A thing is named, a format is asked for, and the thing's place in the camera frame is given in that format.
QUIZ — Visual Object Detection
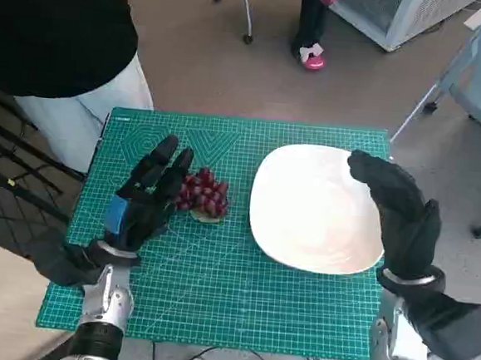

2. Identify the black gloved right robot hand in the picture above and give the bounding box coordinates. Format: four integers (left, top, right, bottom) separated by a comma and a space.
338, 149, 448, 284

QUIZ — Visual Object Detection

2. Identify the purple toy grape bunch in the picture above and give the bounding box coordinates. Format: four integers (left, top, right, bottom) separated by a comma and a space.
172, 165, 232, 224

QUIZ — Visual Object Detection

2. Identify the white plate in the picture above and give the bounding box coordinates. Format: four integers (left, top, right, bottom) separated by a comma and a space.
243, 139, 394, 279

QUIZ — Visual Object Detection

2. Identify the green cutting mat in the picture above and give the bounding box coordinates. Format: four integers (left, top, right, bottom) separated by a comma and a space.
34, 102, 395, 360

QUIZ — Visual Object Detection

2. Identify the white mesh-sided cabinet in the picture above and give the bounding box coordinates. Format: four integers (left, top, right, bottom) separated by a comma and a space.
325, 0, 479, 60

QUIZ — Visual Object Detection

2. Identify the person with pink shoe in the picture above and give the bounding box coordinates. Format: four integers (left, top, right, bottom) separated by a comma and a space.
288, 0, 339, 75

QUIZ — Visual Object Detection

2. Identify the person in black top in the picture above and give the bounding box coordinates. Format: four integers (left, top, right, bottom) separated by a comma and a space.
0, 0, 163, 180

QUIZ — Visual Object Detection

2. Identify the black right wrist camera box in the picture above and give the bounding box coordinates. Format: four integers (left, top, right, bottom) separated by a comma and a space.
400, 284, 481, 360

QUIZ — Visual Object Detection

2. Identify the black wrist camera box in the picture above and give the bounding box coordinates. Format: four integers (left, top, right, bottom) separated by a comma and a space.
400, 284, 481, 360
31, 238, 104, 291

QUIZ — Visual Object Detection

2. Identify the grey metal frame with casters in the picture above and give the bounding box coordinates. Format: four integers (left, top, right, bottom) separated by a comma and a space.
209, 0, 258, 45

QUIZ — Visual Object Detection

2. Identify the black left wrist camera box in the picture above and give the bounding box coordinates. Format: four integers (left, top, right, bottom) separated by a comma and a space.
31, 238, 104, 291

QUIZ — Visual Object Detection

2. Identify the black wire rack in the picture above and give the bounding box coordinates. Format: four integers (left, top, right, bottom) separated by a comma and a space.
0, 85, 94, 256

